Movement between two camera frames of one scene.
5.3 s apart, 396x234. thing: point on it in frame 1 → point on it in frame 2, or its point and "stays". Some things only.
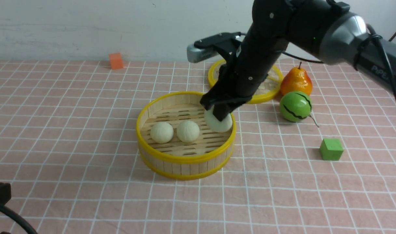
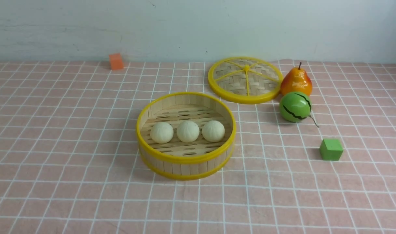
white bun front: (188, 131) stays
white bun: (215, 124) → (213, 131)
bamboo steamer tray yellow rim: (174, 141) stays
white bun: (161, 132) stays
